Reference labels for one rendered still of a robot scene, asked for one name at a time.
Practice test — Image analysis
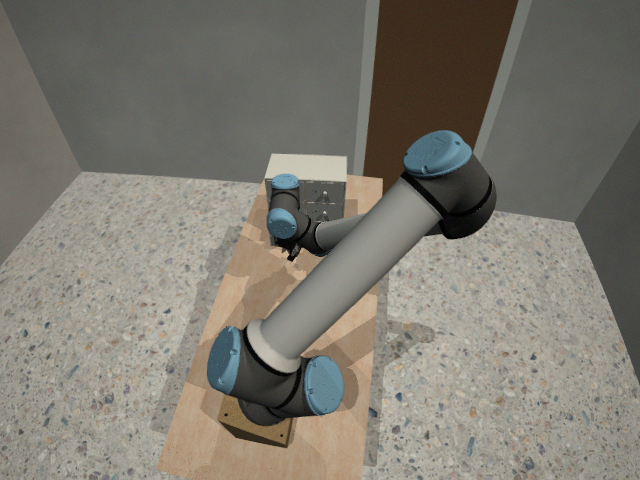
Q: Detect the grey chest of drawers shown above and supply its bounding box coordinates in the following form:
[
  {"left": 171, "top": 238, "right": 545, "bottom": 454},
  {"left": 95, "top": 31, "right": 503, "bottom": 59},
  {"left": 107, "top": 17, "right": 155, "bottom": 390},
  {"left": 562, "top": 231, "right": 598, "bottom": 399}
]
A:
[{"left": 264, "top": 154, "right": 347, "bottom": 218}]

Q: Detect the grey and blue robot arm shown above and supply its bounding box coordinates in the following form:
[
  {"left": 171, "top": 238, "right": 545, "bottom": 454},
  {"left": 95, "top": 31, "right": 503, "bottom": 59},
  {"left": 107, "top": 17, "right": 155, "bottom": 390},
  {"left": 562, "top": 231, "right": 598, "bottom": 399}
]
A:
[{"left": 207, "top": 130, "right": 497, "bottom": 426}]

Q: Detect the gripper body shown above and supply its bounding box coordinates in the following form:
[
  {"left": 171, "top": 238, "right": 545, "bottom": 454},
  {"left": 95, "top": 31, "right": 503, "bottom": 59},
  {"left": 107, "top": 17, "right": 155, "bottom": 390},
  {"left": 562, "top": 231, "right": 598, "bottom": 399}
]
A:
[{"left": 275, "top": 238, "right": 296, "bottom": 251}]

